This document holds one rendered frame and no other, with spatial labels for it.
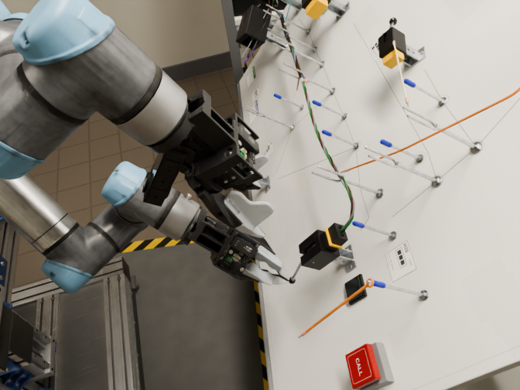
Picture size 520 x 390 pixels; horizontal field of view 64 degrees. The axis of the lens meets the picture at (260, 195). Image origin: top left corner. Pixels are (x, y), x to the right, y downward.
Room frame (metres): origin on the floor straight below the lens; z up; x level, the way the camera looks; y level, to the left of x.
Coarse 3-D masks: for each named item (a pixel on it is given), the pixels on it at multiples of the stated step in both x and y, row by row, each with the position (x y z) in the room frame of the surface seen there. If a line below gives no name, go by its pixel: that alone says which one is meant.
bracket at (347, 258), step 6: (348, 246) 0.39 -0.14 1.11; (342, 252) 0.38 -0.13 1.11; (348, 252) 0.38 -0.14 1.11; (336, 258) 0.36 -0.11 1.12; (342, 258) 0.36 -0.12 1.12; (348, 258) 0.36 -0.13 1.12; (354, 258) 0.37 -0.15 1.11; (342, 264) 0.36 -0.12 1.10; (348, 264) 0.36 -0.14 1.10; (354, 264) 0.36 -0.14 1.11; (348, 270) 0.35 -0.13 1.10
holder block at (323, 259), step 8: (320, 232) 0.39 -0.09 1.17; (304, 240) 0.40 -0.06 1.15; (312, 240) 0.38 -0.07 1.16; (320, 240) 0.37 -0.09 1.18; (304, 248) 0.38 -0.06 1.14; (312, 248) 0.37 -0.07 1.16; (320, 248) 0.36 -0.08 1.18; (304, 256) 0.37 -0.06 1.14; (312, 256) 0.36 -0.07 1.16; (320, 256) 0.35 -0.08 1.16; (328, 256) 0.35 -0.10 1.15; (336, 256) 0.35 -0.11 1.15; (304, 264) 0.36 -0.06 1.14; (312, 264) 0.35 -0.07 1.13; (320, 264) 0.35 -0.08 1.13
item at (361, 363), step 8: (368, 344) 0.21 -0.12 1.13; (352, 352) 0.21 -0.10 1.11; (360, 352) 0.20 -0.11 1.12; (368, 352) 0.20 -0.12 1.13; (352, 360) 0.20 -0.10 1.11; (360, 360) 0.19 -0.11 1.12; (368, 360) 0.19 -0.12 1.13; (352, 368) 0.19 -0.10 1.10; (360, 368) 0.18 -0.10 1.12; (368, 368) 0.18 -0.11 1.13; (376, 368) 0.17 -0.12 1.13; (352, 376) 0.18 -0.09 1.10; (360, 376) 0.17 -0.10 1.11; (368, 376) 0.17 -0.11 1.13; (376, 376) 0.16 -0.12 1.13; (352, 384) 0.17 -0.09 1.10; (360, 384) 0.16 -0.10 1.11; (368, 384) 0.16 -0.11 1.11
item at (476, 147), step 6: (408, 108) 0.39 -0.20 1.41; (408, 114) 0.38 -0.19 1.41; (414, 114) 0.39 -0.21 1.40; (420, 114) 0.40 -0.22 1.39; (414, 120) 0.38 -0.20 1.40; (420, 120) 0.38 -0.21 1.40; (426, 120) 0.39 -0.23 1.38; (426, 126) 0.38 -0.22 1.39; (432, 126) 0.38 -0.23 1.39; (438, 126) 0.38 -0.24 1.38; (444, 132) 0.38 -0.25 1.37; (450, 132) 0.38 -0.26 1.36; (456, 138) 0.38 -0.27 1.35; (462, 138) 0.39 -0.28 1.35; (468, 144) 0.38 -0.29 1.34; (474, 144) 0.39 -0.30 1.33; (480, 144) 0.38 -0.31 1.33; (474, 150) 0.38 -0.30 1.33; (480, 150) 0.38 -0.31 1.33
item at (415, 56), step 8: (392, 24) 0.67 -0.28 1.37; (392, 32) 0.62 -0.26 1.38; (400, 32) 0.63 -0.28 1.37; (384, 40) 0.63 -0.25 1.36; (392, 40) 0.61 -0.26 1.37; (400, 40) 0.62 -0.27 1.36; (384, 48) 0.61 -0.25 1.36; (392, 48) 0.60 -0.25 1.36; (400, 48) 0.60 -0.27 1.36; (408, 48) 0.62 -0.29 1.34; (424, 48) 0.62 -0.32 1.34; (384, 56) 0.61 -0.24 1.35; (408, 56) 0.63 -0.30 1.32; (416, 56) 0.61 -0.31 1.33; (424, 56) 0.60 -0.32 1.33; (408, 64) 0.62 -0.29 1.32
